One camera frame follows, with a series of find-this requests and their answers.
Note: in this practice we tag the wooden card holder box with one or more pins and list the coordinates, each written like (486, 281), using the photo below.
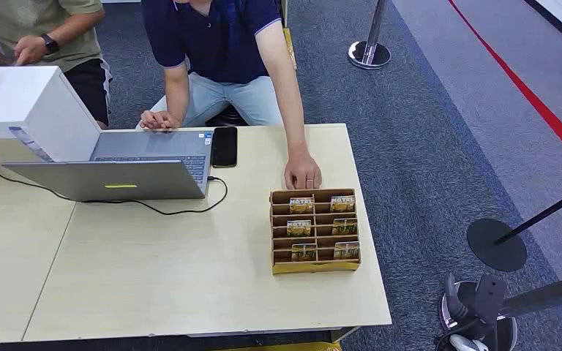
(315, 266)

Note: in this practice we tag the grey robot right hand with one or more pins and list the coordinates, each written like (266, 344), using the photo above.
(455, 298)

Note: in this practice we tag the white box cabinet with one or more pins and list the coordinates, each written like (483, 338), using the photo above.
(19, 97)

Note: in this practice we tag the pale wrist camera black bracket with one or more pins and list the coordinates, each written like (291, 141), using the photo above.
(490, 298)

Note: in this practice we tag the yellow object under table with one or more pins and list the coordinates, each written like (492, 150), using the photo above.
(281, 347)

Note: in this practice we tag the person's right hand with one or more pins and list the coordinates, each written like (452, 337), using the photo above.
(160, 120)

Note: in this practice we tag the yellow wooden panel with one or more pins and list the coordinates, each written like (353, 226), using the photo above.
(290, 48)

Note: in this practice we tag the person's left forearm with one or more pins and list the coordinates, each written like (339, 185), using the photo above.
(77, 26)
(288, 106)

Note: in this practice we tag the person's left hand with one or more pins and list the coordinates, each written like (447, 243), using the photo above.
(30, 49)
(303, 167)

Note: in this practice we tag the black wristwatch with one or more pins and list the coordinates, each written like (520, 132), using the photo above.
(49, 43)

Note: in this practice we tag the dark stanchion with chrome base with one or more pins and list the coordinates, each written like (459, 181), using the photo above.
(547, 293)

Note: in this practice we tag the black smartphone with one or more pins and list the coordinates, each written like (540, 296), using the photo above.
(224, 147)

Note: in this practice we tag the black stool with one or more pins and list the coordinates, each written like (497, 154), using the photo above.
(227, 118)

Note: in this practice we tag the person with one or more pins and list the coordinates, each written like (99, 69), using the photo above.
(34, 24)
(218, 43)

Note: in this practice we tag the grey open laptop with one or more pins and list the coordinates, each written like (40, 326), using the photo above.
(116, 181)

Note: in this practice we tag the black stanchion with round base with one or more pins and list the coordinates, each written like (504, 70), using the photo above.
(496, 244)

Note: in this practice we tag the chrome stanchion post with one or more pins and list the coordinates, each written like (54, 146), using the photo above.
(369, 51)

